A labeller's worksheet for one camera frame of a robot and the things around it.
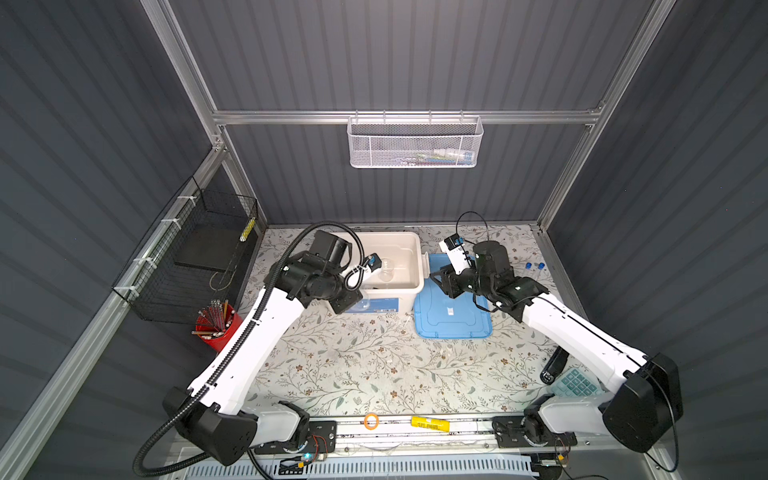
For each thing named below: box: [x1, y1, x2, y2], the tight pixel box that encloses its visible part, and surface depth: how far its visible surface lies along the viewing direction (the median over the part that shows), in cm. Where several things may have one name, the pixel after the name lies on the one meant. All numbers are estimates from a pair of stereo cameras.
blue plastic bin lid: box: [414, 253, 493, 339], surface depth 95 cm
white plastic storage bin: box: [346, 232, 430, 314], surface depth 98 cm
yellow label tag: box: [411, 416, 451, 433], surface depth 76 cm
